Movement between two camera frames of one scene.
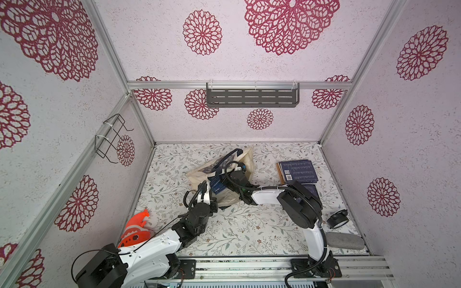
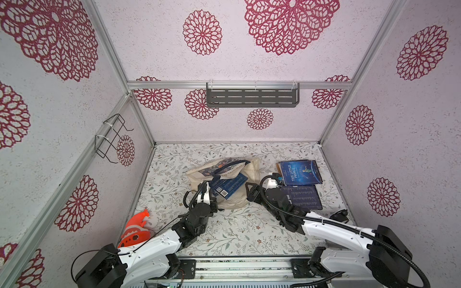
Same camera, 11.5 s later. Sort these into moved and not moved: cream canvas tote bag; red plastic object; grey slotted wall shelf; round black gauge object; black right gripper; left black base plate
Moved: cream canvas tote bag; black right gripper
Not moved: grey slotted wall shelf; round black gauge object; red plastic object; left black base plate
